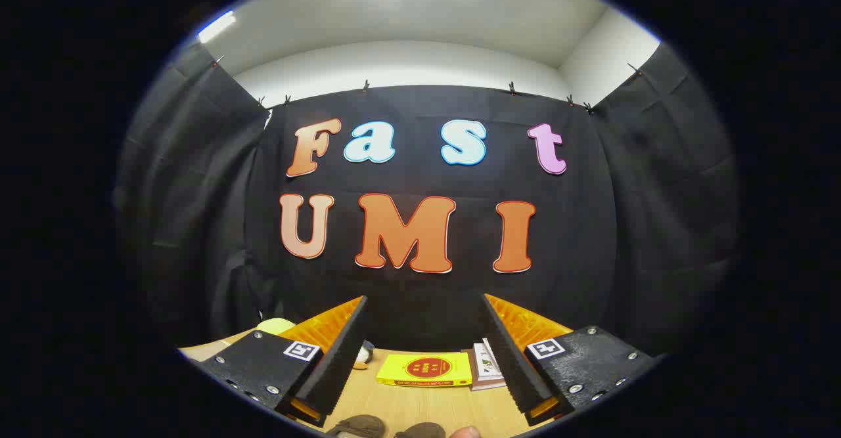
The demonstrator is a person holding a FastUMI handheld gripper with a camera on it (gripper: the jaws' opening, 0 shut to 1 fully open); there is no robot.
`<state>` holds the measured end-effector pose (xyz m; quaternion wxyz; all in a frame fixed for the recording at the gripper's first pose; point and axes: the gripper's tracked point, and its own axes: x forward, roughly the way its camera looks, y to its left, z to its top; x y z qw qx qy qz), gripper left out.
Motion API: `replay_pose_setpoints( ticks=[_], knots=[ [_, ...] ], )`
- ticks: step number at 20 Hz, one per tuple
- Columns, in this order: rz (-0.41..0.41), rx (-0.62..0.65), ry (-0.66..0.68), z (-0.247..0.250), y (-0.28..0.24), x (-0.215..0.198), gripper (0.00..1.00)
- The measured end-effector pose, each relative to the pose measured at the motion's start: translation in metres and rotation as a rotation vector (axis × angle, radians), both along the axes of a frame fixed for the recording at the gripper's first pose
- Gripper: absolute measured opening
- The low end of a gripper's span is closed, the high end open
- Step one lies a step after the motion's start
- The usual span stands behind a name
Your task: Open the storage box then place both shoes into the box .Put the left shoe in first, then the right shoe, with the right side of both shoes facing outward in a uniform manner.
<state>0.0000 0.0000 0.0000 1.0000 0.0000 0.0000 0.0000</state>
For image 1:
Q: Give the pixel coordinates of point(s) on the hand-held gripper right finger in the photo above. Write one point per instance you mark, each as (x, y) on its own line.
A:
(509, 366)

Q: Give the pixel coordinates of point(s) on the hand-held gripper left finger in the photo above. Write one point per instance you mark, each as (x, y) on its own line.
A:
(341, 366)

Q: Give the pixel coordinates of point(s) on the brown fuzzy shoe with bow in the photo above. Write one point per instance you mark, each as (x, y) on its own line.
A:
(358, 427)
(420, 431)

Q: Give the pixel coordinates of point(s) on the yellow round plush bun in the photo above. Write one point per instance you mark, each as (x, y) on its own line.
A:
(274, 326)

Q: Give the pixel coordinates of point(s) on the yellow book with red circle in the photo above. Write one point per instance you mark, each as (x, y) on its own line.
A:
(424, 369)

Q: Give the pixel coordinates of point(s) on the ceiling light panel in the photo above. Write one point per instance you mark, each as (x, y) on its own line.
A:
(217, 26)

